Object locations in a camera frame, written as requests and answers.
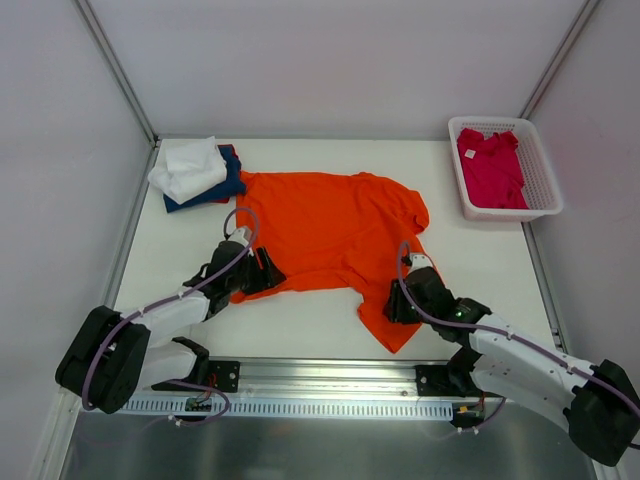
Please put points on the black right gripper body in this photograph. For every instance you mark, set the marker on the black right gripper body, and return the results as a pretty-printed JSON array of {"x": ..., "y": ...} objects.
[{"x": 400, "y": 302}]

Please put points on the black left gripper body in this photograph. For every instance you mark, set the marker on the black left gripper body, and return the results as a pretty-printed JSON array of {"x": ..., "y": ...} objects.
[{"x": 254, "y": 270}]

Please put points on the orange t-shirt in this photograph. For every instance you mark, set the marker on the orange t-shirt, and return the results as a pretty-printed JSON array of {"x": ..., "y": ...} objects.
[{"x": 327, "y": 231}]

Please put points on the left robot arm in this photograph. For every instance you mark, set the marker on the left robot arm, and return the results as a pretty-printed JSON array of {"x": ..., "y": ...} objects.
[{"x": 107, "y": 332}]

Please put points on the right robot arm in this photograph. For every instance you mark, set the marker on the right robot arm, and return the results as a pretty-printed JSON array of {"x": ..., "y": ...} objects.
[{"x": 596, "y": 405}]

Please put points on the blue folded t-shirt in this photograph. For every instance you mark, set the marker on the blue folded t-shirt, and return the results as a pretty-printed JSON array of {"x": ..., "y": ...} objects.
[{"x": 204, "y": 198}]

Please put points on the white folded t-shirt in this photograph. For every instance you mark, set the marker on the white folded t-shirt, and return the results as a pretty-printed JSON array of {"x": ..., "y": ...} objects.
[{"x": 189, "y": 170}]

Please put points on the magenta t-shirt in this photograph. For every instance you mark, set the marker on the magenta t-shirt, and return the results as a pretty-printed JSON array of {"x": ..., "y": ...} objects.
[{"x": 491, "y": 169}]

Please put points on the white plastic basket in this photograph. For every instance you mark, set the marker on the white plastic basket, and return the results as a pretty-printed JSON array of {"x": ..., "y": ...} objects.
[{"x": 541, "y": 190}]

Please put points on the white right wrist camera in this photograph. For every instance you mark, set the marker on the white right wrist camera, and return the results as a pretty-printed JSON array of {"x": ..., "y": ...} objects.
[{"x": 416, "y": 261}]

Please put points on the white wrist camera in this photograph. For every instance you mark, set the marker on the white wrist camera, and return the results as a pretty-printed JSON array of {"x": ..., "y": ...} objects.
[
  {"x": 241, "y": 235},
  {"x": 416, "y": 261}
]

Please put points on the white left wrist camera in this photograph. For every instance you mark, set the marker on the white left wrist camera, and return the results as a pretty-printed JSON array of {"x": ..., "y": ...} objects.
[{"x": 241, "y": 235}]

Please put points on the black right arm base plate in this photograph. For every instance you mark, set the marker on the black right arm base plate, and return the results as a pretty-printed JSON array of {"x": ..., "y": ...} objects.
[{"x": 444, "y": 380}]

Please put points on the aluminium mounting rail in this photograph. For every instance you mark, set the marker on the aluminium mounting rail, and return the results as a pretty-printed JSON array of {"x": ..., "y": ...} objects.
[{"x": 325, "y": 380}]

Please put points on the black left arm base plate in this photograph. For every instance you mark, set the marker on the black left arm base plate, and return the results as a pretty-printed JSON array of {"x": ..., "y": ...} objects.
[{"x": 223, "y": 375}]

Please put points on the white slotted cable duct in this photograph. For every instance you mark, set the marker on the white slotted cable duct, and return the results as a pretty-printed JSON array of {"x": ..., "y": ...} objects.
[{"x": 403, "y": 409}]

